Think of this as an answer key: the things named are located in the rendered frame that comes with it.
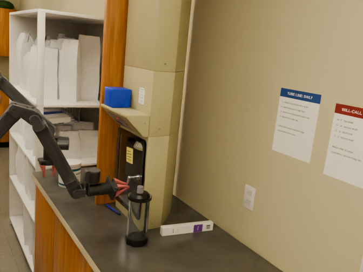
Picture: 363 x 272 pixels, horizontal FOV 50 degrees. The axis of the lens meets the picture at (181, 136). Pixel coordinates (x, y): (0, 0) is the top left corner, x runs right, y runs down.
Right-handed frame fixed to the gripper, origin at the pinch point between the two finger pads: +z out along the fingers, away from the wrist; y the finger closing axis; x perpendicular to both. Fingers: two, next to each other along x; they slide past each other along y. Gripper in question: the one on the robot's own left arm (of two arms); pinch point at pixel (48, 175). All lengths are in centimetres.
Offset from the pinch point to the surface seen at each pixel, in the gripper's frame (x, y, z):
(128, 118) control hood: -46, 22, -40
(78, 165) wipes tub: 19.2, 21.8, 2.2
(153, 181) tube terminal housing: -46, 38, -9
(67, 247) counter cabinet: -18.0, 5.6, 33.9
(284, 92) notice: -84, 76, -58
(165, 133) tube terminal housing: -46, 42, -32
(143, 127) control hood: -46, 30, -36
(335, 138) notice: -112, 76, -45
